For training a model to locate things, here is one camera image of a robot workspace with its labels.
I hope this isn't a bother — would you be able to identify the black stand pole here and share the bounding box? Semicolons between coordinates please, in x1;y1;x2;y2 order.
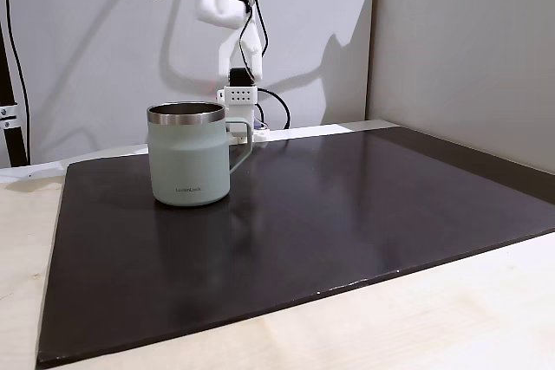
0;18;29;168

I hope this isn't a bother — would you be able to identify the black base cable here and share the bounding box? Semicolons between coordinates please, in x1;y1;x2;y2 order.
256;87;291;130

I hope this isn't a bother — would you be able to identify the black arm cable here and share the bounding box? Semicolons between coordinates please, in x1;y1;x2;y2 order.
232;0;270;83

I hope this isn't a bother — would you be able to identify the black table mat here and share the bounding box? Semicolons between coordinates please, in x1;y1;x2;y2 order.
35;125;555;366

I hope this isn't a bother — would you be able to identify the white stand bracket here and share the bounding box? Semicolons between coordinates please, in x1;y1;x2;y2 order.
0;104;21;130

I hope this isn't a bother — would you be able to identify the pale green steel-rimmed mug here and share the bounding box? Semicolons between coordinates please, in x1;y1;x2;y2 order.
146;101;255;208

